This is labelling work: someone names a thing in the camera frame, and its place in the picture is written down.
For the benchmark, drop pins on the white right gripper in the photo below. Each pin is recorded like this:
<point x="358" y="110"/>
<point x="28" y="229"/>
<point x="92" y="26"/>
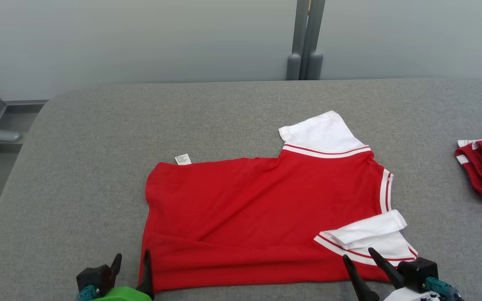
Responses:
<point x="410" y="296"/>

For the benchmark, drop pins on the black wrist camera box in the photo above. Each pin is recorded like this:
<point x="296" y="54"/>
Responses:
<point x="92" y="278"/>
<point x="416" y="271"/>

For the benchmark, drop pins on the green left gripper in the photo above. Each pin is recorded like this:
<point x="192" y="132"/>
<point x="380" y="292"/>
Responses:
<point x="124" y="294"/>

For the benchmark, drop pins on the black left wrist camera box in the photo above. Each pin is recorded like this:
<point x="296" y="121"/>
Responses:
<point x="92" y="278"/>

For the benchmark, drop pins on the red and white t-shirt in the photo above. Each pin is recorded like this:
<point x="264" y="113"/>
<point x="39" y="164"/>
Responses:
<point x="245" y="200"/>

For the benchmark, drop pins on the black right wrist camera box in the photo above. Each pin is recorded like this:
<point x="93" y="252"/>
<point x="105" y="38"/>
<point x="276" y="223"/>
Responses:
<point x="416" y="271"/>

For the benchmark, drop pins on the grey vertical partition post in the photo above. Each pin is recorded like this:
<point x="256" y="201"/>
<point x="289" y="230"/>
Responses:
<point x="308" y="42"/>

